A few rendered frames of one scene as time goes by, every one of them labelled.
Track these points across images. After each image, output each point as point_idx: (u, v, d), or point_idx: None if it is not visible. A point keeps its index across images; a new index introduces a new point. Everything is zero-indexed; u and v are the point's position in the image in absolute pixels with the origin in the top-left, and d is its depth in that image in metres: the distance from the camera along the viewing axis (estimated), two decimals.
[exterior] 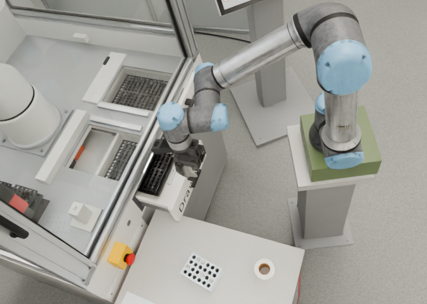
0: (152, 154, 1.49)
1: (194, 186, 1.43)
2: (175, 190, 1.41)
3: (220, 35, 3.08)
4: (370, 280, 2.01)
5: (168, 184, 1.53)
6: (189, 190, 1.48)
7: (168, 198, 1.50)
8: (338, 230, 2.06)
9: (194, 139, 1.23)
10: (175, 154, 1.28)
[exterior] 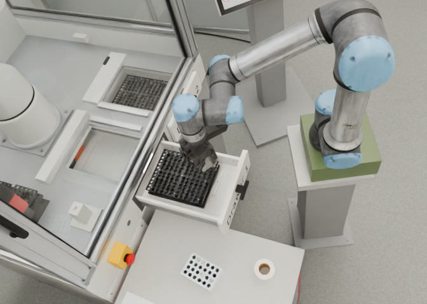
0: (152, 154, 1.49)
1: (243, 199, 1.37)
2: (224, 203, 1.35)
3: (220, 35, 3.08)
4: (370, 280, 2.01)
5: (213, 196, 1.47)
6: (235, 202, 1.43)
7: (213, 210, 1.44)
8: (338, 230, 2.06)
9: (189, 144, 1.20)
10: None
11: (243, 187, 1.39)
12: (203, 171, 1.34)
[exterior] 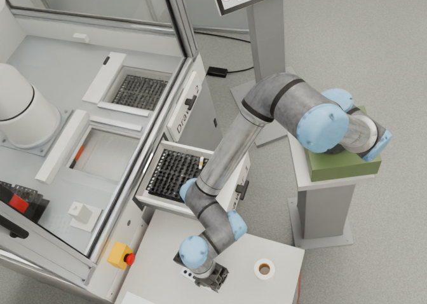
0: (152, 154, 1.49)
1: (243, 199, 1.37)
2: (224, 203, 1.35)
3: (220, 35, 3.08)
4: (370, 280, 2.01)
5: None
6: (235, 202, 1.43)
7: None
8: (338, 230, 2.06)
9: (216, 266, 1.16)
10: None
11: (243, 187, 1.39)
12: None
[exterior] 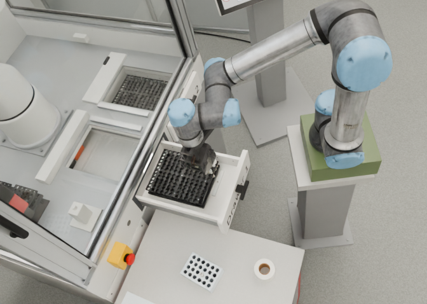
0: (152, 154, 1.49)
1: (243, 199, 1.37)
2: (224, 203, 1.35)
3: (220, 35, 3.08)
4: (370, 280, 2.01)
5: (213, 196, 1.47)
6: (235, 202, 1.43)
7: (213, 210, 1.44)
8: (338, 230, 2.06)
9: (192, 150, 1.19)
10: None
11: (243, 187, 1.39)
12: (206, 174, 1.33)
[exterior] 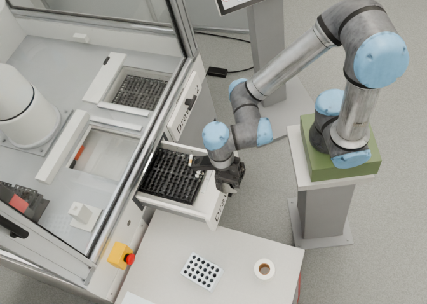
0: (152, 154, 1.49)
1: (230, 196, 1.38)
2: (212, 200, 1.36)
3: (220, 35, 3.08)
4: (370, 280, 2.01)
5: (202, 193, 1.49)
6: (223, 199, 1.44)
7: (203, 207, 1.46)
8: (338, 230, 2.06)
9: (236, 157, 1.24)
10: (216, 171, 1.29)
11: (231, 184, 1.40)
12: None
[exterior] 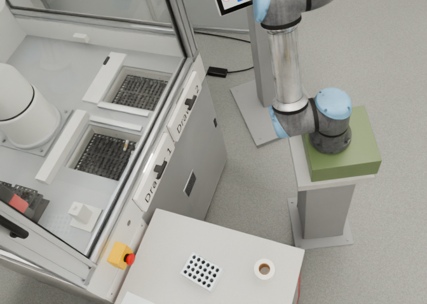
0: (152, 154, 1.49)
1: (159, 177, 1.47)
2: (141, 181, 1.45)
3: (220, 35, 3.08)
4: (370, 280, 2.01)
5: None
6: (155, 181, 1.53)
7: None
8: (338, 230, 2.06)
9: None
10: None
11: (161, 167, 1.49)
12: None
